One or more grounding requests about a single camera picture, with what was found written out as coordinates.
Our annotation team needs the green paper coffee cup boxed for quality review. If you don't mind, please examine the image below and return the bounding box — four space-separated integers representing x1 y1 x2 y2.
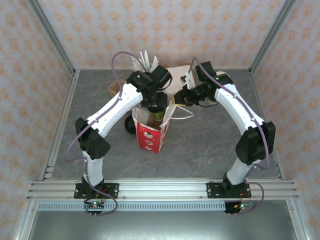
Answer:
149 109 166 121

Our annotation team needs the red white paper gift bag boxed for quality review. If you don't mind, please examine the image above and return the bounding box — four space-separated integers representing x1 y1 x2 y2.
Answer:
131 99 195 154

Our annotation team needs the white paper cup stack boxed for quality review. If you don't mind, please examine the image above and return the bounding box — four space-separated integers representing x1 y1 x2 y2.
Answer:
206 71 230 106

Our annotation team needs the white napkin stack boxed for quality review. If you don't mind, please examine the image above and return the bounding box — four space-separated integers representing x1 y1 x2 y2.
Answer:
165 65 194 95

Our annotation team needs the brown pulp cup carrier stack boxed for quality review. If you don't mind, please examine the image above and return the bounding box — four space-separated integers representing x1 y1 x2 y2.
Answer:
108 79 127 95

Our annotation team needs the small circuit board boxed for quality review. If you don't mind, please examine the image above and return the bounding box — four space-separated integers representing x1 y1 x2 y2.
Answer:
233 202 256 211
83 199 105 210

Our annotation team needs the aluminium side rail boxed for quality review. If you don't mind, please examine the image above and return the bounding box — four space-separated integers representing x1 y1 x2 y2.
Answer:
13 69 81 240
249 69 311 240

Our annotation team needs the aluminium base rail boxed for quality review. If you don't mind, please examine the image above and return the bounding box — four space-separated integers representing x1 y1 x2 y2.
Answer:
26 178 300 201

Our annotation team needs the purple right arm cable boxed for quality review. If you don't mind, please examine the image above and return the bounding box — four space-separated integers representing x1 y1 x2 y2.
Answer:
191 56 270 216

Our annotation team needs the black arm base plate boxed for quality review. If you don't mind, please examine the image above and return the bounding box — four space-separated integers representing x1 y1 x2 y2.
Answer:
74 183 120 200
206 182 227 200

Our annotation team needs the aluminium frame post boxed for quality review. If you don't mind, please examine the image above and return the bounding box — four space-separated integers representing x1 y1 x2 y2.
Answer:
26 0 77 76
248 0 298 76

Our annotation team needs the white perforated cable duct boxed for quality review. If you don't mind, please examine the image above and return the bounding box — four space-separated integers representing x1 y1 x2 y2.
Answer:
37 201 226 212

